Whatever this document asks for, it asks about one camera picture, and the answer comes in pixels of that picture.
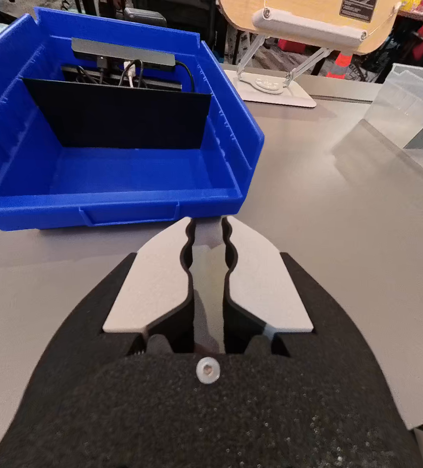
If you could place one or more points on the clear plastic bin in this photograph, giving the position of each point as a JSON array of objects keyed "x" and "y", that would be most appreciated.
[{"x": 408, "y": 98}]

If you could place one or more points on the orange traffic cone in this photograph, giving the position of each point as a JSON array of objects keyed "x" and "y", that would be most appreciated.
[{"x": 343, "y": 65}]

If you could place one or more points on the black USB hub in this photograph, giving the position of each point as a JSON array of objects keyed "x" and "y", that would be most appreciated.
[{"x": 160, "y": 82}]

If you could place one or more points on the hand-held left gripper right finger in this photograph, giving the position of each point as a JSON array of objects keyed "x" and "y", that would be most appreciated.
[{"x": 266, "y": 292}]

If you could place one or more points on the grey USB hub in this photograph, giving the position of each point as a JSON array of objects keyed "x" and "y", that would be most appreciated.
[{"x": 123, "y": 49}]

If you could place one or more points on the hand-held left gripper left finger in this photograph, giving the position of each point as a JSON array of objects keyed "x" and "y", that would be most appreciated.
[{"x": 149, "y": 289}]

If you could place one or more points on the blue plastic bin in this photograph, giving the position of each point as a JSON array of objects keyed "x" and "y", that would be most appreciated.
[{"x": 123, "y": 175}]

